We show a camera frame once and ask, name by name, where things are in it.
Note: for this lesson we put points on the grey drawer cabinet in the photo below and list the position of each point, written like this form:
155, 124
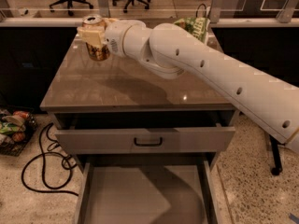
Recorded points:
115, 85

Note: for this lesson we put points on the green chip bag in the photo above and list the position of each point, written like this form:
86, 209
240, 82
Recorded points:
197, 27

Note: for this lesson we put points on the black stand base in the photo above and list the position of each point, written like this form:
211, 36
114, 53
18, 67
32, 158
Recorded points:
277, 169

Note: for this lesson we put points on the orange soda can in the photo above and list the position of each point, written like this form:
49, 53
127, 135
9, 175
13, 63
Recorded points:
95, 53

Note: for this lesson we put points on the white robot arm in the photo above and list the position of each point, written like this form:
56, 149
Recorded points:
166, 49

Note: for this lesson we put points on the black drawer handle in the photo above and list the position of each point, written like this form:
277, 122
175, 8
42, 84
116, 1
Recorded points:
151, 143

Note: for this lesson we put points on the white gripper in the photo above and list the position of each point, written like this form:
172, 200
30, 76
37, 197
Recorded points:
114, 37

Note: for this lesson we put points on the black wire basket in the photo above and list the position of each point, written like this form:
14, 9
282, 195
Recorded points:
17, 126

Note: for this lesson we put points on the grey middle drawer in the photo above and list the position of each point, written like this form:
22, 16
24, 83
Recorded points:
147, 189

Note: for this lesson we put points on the grey drawer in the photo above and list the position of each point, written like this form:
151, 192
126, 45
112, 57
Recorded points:
114, 133
147, 189

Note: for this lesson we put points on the grey top drawer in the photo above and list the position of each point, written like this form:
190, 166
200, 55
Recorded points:
114, 133

